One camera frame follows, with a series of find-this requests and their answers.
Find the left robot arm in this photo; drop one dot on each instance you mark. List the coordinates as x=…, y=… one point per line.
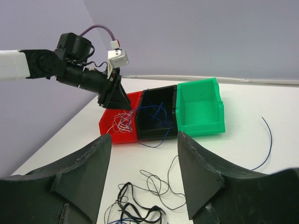
x=69, y=64

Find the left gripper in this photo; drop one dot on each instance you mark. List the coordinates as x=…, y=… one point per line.
x=112, y=95

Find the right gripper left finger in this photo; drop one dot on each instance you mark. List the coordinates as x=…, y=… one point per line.
x=67, y=191

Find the green plastic bin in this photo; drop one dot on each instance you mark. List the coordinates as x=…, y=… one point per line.
x=199, y=108

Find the red plastic bin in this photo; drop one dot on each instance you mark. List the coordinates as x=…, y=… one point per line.
x=120, y=124

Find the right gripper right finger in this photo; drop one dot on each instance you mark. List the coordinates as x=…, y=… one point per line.
x=220, y=192

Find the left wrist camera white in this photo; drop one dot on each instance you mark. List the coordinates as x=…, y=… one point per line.
x=118, y=58

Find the black plastic bin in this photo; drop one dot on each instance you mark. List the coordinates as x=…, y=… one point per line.
x=156, y=114

